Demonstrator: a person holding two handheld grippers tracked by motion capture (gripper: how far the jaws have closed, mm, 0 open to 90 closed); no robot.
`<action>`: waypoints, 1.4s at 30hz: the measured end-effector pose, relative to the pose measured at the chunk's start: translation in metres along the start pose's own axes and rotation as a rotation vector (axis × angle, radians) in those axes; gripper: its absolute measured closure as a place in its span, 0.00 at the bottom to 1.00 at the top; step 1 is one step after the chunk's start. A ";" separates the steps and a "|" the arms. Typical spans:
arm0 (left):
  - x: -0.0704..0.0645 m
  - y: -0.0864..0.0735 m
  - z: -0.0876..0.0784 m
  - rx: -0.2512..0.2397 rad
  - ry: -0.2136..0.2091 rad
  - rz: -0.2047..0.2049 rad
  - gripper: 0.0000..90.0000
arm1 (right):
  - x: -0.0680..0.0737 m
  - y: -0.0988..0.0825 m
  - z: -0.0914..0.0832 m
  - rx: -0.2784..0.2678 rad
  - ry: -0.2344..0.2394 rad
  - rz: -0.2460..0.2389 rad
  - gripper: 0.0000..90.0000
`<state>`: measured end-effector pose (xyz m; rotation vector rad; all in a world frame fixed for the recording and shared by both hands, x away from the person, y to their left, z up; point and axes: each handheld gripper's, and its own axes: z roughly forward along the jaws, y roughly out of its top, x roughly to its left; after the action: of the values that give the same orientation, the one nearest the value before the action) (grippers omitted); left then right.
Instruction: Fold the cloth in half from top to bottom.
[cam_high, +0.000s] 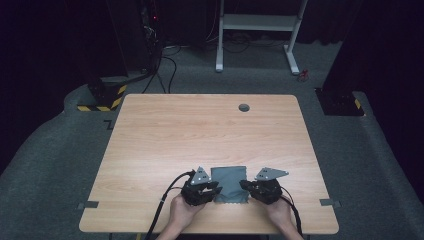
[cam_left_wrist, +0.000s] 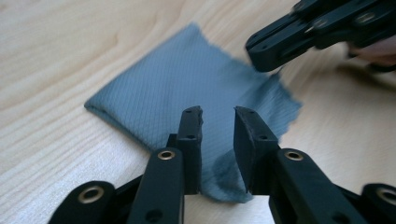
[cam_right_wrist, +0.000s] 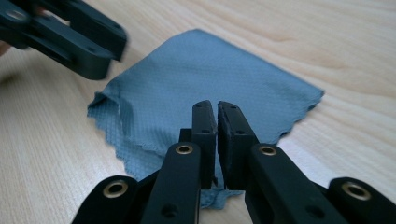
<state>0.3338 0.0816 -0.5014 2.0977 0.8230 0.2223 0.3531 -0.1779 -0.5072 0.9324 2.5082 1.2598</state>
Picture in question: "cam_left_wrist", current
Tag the blue-grey textured cloth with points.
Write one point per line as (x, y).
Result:
(186, 93)

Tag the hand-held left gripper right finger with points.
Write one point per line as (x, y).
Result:
(253, 155)

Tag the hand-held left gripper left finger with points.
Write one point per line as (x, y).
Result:
(190, 155)

